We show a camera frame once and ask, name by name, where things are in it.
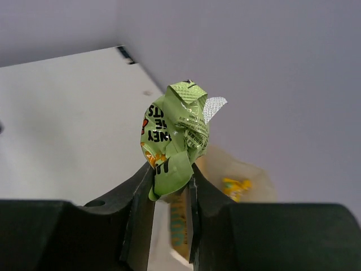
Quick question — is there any yellow candy packet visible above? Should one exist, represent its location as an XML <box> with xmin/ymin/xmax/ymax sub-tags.
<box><xmin>222</xmin><ymin>178</ymin><xmax>252</xmax><ymax>203</ymax></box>

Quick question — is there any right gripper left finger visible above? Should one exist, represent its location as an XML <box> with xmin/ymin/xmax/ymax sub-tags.
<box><xmin>1</xmin><ymin>164</ymin><xmax>155</xmax><ymax>270</ymax></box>

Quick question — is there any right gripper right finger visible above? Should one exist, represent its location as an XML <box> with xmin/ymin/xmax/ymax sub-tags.
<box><xmin>188</xmin><ymin>167</ymin><xmax>360</xmax><ymax>270</ymax></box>

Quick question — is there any green snack packet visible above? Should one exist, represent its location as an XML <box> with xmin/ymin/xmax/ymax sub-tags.
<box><xmin>140</xmin><ymin>80</ymin><xmax>227</xmax><ymax>202</ymax></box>

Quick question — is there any cream paper bag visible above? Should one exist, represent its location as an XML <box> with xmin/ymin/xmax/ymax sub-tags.
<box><xmin>169</xmin><ymin>146</ymin><xmax>276</xmax><ymax>267</ymax></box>

